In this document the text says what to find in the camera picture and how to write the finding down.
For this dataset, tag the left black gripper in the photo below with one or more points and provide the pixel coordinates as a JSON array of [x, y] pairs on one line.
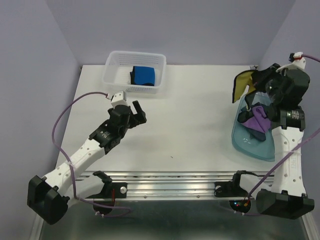
[[141, 118]]

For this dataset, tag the aluminium mounting rail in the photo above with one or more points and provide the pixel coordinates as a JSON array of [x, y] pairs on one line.
[[153, 185]]

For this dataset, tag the purple towel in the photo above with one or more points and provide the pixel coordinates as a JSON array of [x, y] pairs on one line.
[[255, 121]]

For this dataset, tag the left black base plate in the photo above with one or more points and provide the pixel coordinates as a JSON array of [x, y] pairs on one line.
[[110, 192]]

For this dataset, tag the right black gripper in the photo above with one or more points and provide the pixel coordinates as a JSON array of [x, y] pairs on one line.
[[260, 76]]

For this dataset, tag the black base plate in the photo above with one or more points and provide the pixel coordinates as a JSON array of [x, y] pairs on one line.
[[110, 192], [229, 189]]

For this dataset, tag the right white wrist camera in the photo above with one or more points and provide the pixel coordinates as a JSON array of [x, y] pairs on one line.
[[296, 61]]

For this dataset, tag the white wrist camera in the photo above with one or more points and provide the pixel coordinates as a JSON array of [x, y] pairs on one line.
[[296, 61], [119, 98]]

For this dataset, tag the white perforated plastic basket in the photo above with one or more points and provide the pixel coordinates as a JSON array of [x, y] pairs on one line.
[[119, 64]]

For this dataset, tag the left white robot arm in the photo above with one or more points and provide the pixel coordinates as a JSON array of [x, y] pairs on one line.
[[47, 195]]

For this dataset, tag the translucent blue plastic bin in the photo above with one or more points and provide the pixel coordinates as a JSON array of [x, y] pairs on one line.
[[246, 143]]

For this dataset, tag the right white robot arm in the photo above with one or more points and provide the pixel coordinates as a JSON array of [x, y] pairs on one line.
[[286, 197]]

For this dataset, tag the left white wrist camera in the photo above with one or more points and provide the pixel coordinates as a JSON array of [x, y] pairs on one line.
[[119, 98]]

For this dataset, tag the blue black towel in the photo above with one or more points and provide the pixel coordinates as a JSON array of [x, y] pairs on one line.
[[143, 76]]

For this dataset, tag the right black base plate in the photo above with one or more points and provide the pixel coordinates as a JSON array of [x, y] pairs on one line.
[[229, 189]]

